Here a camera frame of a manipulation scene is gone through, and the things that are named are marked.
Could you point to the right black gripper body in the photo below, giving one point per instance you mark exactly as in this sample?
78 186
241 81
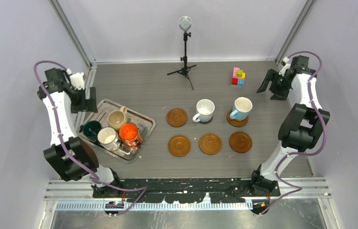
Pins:
280 87

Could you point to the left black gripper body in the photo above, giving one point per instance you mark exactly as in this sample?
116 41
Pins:
78 100

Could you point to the dark green mug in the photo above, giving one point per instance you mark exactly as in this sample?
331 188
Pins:
91 130

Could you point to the light blue mug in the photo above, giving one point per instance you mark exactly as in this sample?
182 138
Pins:
241 109

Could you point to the brown wooden coaster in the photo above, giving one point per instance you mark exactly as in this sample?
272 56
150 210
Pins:
240 142
176 117
210 144
236 123
179 145

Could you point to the white mug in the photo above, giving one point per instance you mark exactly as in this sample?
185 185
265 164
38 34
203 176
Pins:
204 111

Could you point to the dark walnut coaster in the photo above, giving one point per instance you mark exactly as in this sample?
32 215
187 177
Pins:
209 121

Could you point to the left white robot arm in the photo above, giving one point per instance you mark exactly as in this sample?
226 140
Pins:
64 94

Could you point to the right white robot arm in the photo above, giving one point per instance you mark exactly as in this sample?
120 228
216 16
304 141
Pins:
303 126

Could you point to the metal tray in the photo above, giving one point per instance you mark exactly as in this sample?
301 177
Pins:
126 154

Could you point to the beige mug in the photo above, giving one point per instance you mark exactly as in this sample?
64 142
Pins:
116 119

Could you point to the colourful toy block stack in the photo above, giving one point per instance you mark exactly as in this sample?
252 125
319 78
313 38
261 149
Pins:
238 77

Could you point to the grey speckled mug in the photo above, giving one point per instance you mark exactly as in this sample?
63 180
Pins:
109 139

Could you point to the orange glass mug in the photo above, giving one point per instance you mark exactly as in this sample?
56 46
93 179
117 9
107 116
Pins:
130 135

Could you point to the black tripod stand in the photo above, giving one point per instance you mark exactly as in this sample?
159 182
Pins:
185 24

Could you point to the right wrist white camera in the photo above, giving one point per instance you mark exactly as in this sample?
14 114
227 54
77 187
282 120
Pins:
285 65

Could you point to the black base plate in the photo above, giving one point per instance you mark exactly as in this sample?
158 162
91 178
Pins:
185 190

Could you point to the aluminium frame rail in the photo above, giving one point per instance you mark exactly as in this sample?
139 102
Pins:
78 195

